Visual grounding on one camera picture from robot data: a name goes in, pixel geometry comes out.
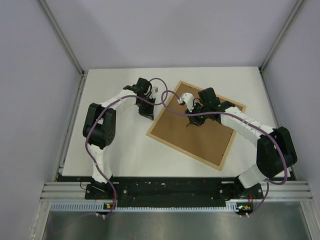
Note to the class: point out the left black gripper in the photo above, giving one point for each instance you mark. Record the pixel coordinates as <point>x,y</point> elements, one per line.
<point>148,113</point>

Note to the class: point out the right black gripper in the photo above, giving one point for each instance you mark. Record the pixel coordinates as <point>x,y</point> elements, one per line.
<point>193,120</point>

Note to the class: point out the wooden photo frame brown back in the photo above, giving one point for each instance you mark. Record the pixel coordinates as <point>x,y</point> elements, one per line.
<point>208,143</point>

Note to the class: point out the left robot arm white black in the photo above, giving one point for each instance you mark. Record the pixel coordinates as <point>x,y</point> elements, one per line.
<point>99,127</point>

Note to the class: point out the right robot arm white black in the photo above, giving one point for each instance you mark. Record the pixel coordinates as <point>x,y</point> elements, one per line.
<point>275,151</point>

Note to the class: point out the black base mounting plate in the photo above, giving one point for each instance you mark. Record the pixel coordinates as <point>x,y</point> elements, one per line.
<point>167,192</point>

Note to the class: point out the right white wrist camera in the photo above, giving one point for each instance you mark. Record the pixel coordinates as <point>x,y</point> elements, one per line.
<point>188,100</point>

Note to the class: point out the left aluminium corner post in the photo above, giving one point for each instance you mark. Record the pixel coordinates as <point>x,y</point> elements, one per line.
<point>60,35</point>

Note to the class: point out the aluminium corner post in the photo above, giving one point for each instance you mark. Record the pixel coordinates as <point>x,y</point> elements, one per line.
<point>294,13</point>
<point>60,35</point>

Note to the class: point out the aluminium rail beam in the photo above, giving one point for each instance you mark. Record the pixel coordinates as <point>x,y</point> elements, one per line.
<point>291,191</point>

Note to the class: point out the grey slotted cable duct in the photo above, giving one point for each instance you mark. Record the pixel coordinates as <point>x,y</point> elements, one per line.
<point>105,207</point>

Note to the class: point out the right aluminium corner post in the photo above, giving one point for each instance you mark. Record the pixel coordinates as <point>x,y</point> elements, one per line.
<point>294,13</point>

